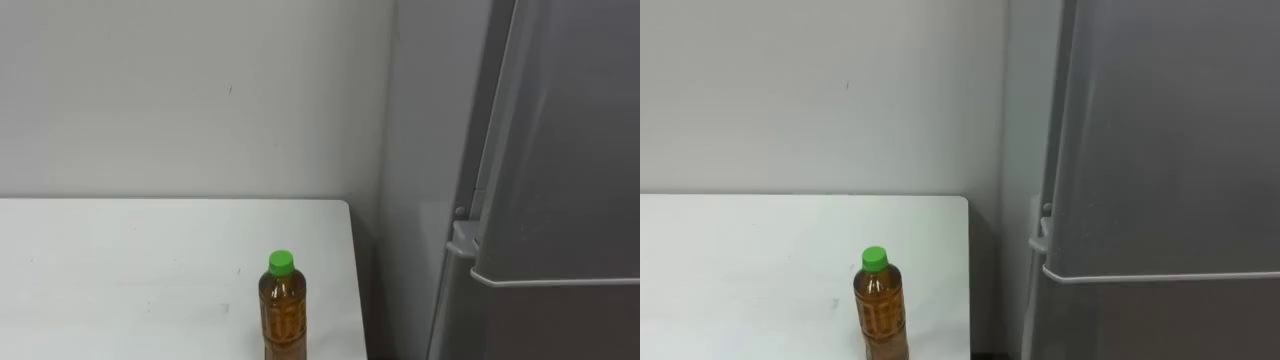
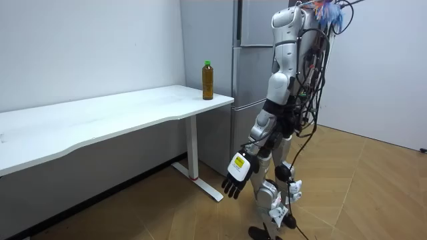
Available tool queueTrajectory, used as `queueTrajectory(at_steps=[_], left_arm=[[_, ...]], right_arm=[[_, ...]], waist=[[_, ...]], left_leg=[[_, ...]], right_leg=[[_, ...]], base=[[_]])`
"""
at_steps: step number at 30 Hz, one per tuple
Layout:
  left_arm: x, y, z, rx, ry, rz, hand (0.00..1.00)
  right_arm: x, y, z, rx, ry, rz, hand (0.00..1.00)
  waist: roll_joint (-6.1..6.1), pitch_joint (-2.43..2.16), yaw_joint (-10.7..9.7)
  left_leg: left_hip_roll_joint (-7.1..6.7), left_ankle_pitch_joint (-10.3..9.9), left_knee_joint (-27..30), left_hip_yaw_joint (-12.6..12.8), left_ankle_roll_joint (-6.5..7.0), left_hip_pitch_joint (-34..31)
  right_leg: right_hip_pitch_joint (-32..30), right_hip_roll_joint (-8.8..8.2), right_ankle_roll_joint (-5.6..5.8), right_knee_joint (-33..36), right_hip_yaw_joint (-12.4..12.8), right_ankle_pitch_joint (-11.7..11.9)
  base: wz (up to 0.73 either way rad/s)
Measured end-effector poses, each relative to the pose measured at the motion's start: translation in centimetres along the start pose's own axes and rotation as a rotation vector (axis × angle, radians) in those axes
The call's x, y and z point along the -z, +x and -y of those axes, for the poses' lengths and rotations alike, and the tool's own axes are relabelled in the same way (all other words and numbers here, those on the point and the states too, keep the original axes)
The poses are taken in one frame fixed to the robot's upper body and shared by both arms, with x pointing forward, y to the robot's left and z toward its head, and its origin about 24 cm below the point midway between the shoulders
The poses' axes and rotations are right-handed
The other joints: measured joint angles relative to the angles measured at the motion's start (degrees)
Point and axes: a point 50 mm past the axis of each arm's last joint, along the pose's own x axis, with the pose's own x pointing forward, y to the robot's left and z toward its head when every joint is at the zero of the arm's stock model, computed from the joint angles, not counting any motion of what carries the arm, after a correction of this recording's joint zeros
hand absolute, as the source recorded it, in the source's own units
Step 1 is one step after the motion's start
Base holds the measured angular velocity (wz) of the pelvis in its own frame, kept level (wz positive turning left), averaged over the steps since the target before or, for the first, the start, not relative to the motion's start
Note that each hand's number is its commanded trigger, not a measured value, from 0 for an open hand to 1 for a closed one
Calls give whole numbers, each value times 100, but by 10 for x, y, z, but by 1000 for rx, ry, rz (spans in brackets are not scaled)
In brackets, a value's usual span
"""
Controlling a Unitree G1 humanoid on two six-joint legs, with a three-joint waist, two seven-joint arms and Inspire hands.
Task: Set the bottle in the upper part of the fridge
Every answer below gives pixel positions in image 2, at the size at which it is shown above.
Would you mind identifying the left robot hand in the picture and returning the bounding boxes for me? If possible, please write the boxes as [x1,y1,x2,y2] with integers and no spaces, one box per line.
[221,149,260,201]

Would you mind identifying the robot legs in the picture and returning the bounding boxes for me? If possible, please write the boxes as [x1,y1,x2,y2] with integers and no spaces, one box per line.
[248,133,304,240]

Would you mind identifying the brown tea bottle green cap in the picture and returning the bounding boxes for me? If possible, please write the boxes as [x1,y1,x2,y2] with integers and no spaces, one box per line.
[201,60,214,101]

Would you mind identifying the grey fridge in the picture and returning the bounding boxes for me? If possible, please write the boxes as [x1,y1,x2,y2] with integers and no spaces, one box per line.
[179,0,292,177]

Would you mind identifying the white desk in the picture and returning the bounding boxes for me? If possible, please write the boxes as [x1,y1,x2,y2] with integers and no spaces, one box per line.
[0,84,235,203]

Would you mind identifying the robot body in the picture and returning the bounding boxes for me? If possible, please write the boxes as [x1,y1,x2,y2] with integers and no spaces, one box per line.
[286,0,338,139]

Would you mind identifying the black floor cable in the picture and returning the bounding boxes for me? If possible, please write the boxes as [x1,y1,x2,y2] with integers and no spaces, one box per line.
[286,125,318,240]

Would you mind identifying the cable bundle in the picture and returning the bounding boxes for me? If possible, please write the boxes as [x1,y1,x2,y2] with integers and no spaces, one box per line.
[300,0,366,36]

